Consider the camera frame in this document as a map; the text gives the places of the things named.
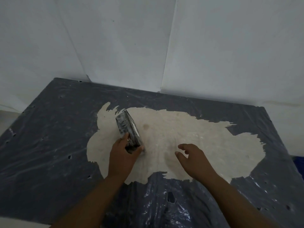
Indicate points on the person's right thumb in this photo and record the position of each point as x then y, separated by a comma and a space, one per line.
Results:
181, 156

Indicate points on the black rectangular box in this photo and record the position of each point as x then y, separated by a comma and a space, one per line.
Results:
128, 130

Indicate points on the blue object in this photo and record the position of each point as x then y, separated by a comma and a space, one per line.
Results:
299, 167

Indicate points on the person's right forearm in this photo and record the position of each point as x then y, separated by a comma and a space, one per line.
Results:
237, 201

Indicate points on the person's left forearm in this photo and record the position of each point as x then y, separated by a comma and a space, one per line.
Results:
91, 201

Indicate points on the person's right hand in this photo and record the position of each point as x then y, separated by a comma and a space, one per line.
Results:
197, 161

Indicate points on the person's left thumb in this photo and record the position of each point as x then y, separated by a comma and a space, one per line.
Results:
125, 139

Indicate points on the beige torn patch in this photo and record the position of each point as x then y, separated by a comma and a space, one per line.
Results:
180, 144

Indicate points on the dark grey plastic sheet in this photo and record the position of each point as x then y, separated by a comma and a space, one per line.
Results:
47, 151

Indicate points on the person's left hand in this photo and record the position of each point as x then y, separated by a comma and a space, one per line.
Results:
121, 160

